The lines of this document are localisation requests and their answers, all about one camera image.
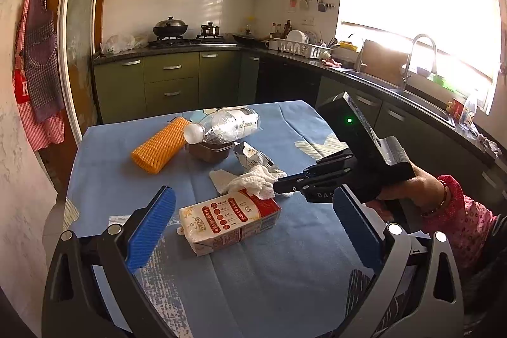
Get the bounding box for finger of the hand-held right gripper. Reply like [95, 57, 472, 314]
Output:
[302, 150, 356, 179]
[273, 167, 354, 195]

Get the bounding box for patterned glass sliding door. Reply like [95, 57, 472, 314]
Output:
[59, 0, 107, 143]

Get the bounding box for beaded bracelet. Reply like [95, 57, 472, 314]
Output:
[421, 179, 451, 217]

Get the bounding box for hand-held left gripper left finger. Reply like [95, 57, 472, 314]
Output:
[42, 186, 177, 338]

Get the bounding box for person's right forearm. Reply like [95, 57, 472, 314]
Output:
[421, 174, 498, 272]

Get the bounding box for orange foam net sleeve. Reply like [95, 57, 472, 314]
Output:
[131, 117, 187, 175]

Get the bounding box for blue star-print tablecloth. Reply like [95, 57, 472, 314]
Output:
[64, 99, 416, 338]

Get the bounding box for flat black pan with lid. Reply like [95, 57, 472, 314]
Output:
[231, 28, 264, 46]

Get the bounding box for brown plastic tray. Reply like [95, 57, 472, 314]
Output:
[186, 140, 234, 165]

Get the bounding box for brown cutting board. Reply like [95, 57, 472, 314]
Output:
[358, 39, 405, 86]

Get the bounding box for checked hanging apron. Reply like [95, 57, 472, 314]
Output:
[11, 0, 66, 152]

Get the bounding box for white dish rack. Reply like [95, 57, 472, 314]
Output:
[275, 38, 330, 60]

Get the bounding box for green plastic item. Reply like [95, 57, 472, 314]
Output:
[431, 74, 456, 92]

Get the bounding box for double steel sink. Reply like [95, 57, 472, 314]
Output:
[348, 68, 457, 125]

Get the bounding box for stack of white plates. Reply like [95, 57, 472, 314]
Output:
[286, 29, 312, 46]

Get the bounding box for clear plastic bottle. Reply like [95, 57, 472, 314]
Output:
[184, 106, 263, 145]

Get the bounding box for crumpled silver wrapper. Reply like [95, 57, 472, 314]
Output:
[232, 142, 276, 171]

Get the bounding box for black built-in appliance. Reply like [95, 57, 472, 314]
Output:
[257, 56, 321, 110]

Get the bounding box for green lower kitchen cabinets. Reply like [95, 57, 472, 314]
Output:
[93, 50, 507, 212]

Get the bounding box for clear bottle on windowsill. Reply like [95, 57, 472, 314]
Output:
[461, 92, 478, 125]

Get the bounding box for white plastic bags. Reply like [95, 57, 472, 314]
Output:
[99, 33, 150, 56]

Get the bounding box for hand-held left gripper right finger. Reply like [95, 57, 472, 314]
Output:
[333, 185, 464, 338]

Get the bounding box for small steel faucet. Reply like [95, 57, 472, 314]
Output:
[354, 36, 367, 72]

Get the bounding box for white tissue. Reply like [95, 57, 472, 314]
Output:
[209, 164, 294, 200]

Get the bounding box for black wok with lid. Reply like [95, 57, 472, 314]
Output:
[152, 16, 189, 39]

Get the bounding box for person's right hand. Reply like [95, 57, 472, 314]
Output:
[365, 166, 448, 222]

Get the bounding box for black gas stove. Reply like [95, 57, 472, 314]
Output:
[148, 36, 227, 48]

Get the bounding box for white and red milk carton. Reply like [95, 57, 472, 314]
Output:
[178, 190, 282, 258]

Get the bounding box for tall curved steel faucet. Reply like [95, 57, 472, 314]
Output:
[398, 33, 438, 92]

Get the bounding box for black kitchen countertop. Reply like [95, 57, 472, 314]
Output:
[92, 43, 497, 166]

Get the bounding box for red container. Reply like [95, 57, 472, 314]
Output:
[447, 98, 466, 117]

